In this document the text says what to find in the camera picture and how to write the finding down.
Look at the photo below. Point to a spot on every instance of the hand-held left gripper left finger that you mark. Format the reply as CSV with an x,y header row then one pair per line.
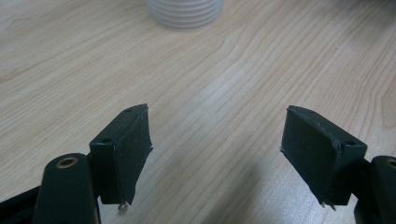
x,y
124,155

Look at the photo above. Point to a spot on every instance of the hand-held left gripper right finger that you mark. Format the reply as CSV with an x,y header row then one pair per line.
x,y
314,155

